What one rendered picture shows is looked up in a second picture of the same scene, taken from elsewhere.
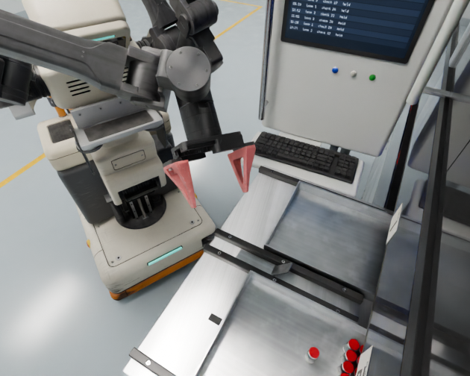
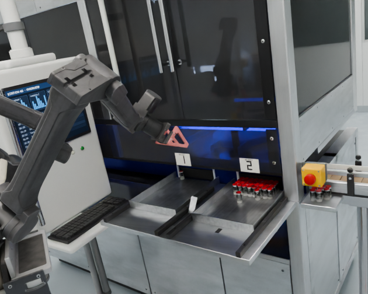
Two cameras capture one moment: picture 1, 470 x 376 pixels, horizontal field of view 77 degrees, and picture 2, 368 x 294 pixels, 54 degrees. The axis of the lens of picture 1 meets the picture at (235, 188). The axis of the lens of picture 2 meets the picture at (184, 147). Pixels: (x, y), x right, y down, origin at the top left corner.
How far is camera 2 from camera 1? 1.20 m
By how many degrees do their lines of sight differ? 70
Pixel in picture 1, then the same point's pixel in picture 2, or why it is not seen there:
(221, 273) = (188, 231)
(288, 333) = (228, 207)
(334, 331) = (227, 196)
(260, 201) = (135, 220)
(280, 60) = not seen: hidden behind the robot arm
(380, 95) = (90, 155)
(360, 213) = (160, 188)
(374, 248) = (184, 185)
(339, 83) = (69, 163)
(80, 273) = not seen: outside the picture
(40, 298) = not seen: outside the picture
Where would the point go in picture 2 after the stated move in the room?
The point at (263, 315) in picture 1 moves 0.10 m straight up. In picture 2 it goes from (218, 214) to (214, 191)
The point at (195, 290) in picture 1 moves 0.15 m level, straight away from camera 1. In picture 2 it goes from (198, 239) to (157, 249)
